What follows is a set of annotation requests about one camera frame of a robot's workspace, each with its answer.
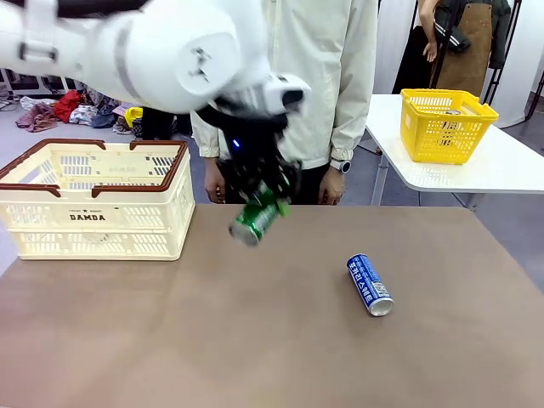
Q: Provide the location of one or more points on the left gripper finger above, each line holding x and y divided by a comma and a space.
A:
284, 208
246, 180

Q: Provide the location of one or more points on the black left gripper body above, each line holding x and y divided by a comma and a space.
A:
251, 144

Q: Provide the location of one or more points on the green drink can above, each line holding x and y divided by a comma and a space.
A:
255, 219

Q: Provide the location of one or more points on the blue white drink can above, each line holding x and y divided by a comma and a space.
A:
367, 282

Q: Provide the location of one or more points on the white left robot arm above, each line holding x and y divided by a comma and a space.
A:
149, 51

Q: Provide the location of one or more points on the cream basket with brown rim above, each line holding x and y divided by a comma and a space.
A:
98, 231

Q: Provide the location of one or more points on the yellow plastic basket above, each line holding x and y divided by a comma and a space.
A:
442, 140

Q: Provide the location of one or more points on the person's right hand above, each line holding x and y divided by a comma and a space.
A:
214, 185

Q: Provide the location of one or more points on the person's left hand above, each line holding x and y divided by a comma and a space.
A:
330, 189

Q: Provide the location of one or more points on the white wrist watch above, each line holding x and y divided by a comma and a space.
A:
345, 166

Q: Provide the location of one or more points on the person in pink top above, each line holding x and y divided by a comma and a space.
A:
161, 123

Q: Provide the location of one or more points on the cream white zip jacket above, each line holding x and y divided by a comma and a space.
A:
323, 85

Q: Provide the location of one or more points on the yellow cloth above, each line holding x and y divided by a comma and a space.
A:
134, 115

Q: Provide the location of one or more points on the blue grey cloth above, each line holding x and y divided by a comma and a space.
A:
103, 117

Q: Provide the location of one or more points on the white floral cloth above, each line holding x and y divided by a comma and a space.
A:
83, 115

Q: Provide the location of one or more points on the red cloth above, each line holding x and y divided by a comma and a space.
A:
68, 106

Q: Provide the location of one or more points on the silver topped drink can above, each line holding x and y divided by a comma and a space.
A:
452, 112

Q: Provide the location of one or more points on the white side table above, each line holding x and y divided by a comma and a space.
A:
489, 174

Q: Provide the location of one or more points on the pink patterned cloth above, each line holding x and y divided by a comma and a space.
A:
38, 119

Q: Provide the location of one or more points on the person in brown apron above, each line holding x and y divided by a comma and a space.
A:
467, 51

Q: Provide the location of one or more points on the black metal stand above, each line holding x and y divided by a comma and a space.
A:
498, 85

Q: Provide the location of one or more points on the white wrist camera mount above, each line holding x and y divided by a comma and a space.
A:
289, 93

